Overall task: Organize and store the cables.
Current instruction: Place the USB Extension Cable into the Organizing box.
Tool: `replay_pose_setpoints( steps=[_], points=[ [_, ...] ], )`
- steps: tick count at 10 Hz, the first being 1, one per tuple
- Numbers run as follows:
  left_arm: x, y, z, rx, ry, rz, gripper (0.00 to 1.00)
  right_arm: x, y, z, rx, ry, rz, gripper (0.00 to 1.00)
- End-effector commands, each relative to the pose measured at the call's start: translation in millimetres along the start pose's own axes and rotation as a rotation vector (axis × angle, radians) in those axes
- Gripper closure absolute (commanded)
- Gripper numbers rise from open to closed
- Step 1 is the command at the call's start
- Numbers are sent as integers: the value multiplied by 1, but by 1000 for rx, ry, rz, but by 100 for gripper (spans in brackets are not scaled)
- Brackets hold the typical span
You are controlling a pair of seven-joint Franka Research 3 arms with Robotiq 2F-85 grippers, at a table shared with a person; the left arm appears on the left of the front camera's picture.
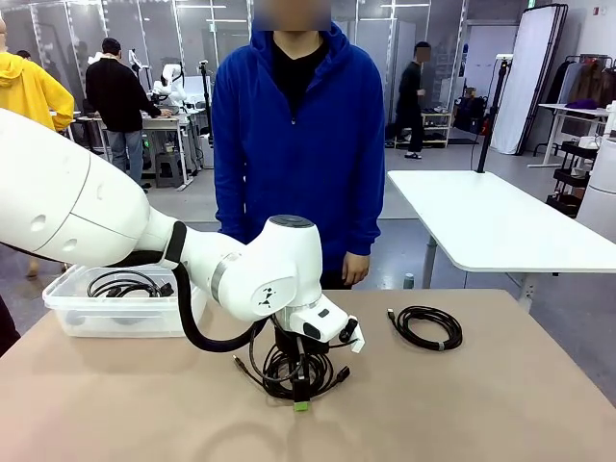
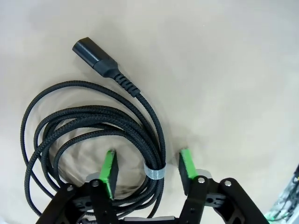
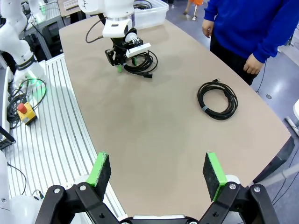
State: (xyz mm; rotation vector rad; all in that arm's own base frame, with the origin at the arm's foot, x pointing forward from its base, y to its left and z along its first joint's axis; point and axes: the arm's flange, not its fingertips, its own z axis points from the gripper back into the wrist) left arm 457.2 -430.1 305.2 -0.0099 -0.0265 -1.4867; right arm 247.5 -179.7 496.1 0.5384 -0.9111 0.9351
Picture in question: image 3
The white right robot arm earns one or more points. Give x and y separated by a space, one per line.
21 210

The person's right hand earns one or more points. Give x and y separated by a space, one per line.
208 29

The left forearm blue sleeve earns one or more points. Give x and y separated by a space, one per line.
268 49

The black table leg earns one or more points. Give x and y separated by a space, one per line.
275 161

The brown board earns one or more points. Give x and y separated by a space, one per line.
70 12

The yellow emergency stop button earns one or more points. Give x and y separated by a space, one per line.
25 116

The clear plastic storage bin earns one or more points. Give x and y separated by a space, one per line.
154 16

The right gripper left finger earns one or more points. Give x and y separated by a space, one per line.
98 177

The white slatted robot platform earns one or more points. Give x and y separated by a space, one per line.
58 140

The person in blue hoodie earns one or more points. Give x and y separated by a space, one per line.
245 23

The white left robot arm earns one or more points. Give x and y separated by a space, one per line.
112 7

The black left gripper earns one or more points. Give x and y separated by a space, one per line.
116 54

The person's left hand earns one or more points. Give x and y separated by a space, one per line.
253 65

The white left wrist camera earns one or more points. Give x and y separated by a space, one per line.
137 50

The right forearm blue sleeve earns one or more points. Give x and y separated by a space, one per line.
209 11

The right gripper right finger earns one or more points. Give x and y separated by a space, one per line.
213 177

